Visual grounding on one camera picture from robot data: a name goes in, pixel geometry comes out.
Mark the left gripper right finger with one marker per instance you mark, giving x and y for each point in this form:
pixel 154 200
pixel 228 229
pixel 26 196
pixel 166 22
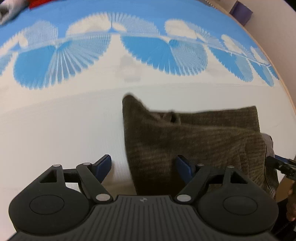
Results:
pixel 226 199

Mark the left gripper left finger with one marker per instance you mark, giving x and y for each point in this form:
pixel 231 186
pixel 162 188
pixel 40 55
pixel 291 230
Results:
pixel 60 199

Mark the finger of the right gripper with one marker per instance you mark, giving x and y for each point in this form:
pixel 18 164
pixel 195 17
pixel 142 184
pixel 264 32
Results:
pixel 284 165

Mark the dark brown corduroy pants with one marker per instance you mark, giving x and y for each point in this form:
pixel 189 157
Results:
pixel 220 138

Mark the blue white patterned bedsheet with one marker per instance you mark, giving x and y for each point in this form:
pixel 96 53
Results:
pixel 66 66

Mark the purple paper bag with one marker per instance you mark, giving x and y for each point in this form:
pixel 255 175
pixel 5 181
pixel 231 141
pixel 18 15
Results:
pixel 241 13

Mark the white folded quilt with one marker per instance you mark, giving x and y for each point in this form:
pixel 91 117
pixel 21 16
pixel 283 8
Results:
pixel 11 8

